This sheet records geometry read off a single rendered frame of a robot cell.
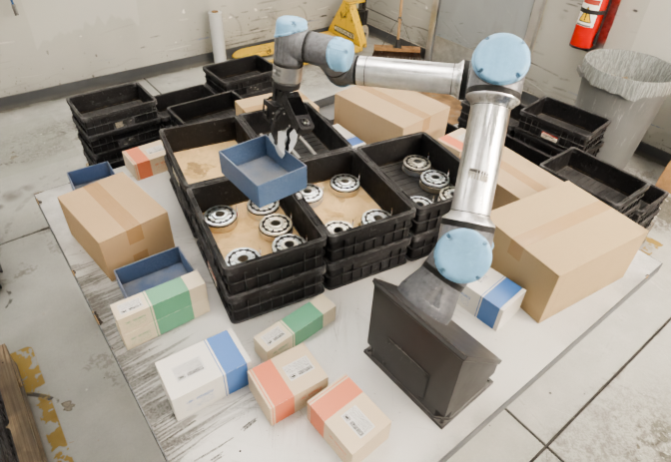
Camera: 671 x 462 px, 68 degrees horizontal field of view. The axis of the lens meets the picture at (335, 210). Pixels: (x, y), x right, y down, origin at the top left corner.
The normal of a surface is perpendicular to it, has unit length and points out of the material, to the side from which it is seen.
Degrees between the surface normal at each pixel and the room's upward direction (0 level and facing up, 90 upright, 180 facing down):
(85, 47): 90
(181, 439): 0
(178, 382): 0
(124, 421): 0
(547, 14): 90
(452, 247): 59
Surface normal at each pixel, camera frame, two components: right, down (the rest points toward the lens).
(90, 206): 0.04, -0.79
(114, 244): 0.70, 0.46
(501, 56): -0.18, -0.17
